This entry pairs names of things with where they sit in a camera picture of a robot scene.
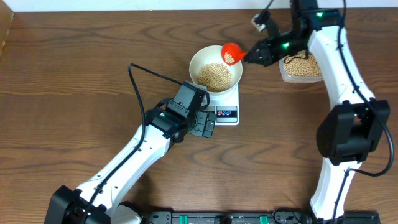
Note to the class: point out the clear plastic container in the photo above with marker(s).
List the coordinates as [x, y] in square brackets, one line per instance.
[294, 79]

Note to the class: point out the white digital kitchen scale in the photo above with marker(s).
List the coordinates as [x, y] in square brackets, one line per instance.
[226, 107]

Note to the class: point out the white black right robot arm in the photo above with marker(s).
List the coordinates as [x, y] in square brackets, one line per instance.
[356, 121]

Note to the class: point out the soybeans in scoop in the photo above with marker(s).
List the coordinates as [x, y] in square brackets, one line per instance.
[228, 58]

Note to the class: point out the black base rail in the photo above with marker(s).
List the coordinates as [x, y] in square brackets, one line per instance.
[279, 216]

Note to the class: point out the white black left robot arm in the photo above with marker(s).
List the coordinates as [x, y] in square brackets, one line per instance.
[97, 200]

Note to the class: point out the white round bowl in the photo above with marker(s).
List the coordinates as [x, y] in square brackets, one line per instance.
[212, 54]

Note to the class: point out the soybeans in bowl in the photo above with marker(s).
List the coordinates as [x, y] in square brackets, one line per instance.
[216, 77]

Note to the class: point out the soybeans in container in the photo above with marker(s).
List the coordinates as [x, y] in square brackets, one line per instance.
[301, 65]

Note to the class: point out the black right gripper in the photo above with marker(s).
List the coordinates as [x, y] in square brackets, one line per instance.
[266, 59]

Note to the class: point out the red plastic measuring scoop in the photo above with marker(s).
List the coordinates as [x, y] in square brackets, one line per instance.
[234, 49]

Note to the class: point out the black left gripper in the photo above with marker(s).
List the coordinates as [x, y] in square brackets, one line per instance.
[201, 118]

